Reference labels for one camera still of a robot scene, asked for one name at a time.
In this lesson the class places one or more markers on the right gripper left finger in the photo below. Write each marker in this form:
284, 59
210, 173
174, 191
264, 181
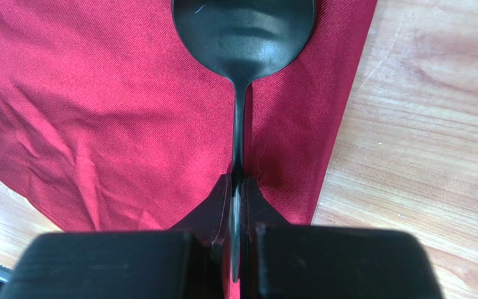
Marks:
185, 261

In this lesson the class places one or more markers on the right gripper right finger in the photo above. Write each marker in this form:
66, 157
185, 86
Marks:
284, 260

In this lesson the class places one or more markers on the dark red cloth napkin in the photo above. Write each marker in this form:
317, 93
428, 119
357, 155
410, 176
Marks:
108, 123

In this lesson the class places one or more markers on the black spoon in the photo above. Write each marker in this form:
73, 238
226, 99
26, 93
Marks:
243, 41

